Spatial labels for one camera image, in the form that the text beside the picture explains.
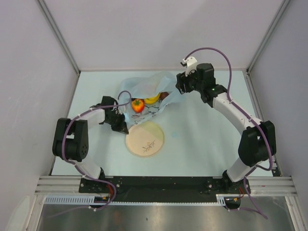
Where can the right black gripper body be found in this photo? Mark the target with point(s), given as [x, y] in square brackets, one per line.
[191, 83]

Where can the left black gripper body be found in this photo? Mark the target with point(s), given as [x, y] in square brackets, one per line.
[116, 118]

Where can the round beige ceramic plate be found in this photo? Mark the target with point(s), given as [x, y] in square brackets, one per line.
[145, 140]

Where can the light blue plastic bag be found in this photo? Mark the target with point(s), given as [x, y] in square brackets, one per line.
[145, 88]

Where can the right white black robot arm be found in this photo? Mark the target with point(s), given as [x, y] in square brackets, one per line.
[258, 141]

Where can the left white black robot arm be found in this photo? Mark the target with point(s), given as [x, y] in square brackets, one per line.
[71, 139]

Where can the fake orange persimmon fruit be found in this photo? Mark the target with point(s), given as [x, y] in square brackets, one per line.
[138, 105]

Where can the fake dark red fruit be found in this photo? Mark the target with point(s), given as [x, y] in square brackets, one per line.
[163, 95]

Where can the fake yellow banana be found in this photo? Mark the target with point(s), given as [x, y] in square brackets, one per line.
[152, 100]

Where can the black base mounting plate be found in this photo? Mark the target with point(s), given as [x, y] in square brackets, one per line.
[179, 190]

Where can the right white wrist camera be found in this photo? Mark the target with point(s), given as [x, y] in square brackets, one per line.
[190, 64]

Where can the right aluminium corner post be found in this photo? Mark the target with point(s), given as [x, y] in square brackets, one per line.
[269, 33]

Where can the aluminium corner post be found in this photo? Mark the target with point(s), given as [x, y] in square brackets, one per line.
[269, 33]
[59, 37]

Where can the aluminium front frame rail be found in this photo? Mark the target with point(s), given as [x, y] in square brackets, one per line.
[260, 186]

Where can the left aluminium corner post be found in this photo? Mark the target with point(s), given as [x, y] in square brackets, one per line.
[59, 37]

